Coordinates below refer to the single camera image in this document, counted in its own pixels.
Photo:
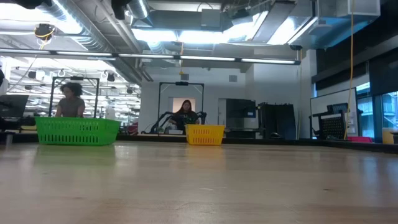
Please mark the black background robot arm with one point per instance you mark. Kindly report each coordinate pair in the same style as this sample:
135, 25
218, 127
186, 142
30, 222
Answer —
158, 123

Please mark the person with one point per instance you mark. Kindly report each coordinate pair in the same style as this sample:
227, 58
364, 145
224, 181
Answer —
71, 107
185, 118

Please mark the yellow plastic basket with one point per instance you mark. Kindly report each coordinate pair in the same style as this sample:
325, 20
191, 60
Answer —
205, 135

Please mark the white doorway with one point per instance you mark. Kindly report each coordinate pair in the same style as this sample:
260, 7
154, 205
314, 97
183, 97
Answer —
175, 104

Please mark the long ceiling light strip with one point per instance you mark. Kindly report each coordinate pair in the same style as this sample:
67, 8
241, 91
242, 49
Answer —
146, 56

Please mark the black cabinet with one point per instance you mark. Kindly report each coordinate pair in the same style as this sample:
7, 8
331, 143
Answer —
276, 121

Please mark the grey ceiling box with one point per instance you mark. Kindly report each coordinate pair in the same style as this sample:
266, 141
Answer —
214, 20

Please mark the green plastic basket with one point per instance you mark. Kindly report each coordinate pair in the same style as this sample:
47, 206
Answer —
77, 132

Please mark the white board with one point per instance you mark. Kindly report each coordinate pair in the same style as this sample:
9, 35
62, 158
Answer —
329, 99

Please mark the black perforated cart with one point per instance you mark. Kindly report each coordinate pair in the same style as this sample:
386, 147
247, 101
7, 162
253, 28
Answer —
332, 126

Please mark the pink bin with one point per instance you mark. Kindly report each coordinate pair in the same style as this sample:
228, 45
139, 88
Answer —
359, 139

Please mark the black computer monitor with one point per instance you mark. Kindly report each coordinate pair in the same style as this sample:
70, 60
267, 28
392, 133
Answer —
12, 105

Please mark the yellow bin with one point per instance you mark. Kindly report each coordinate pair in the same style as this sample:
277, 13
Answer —
388, 137

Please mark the white ceiling unit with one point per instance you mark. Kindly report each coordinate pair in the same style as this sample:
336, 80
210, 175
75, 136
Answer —
360, 7

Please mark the black aluminium table frame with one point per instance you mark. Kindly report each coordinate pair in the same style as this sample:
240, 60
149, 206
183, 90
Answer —
264, 141

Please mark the silver ventilation duct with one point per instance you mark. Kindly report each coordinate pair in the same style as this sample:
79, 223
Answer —
93, 34

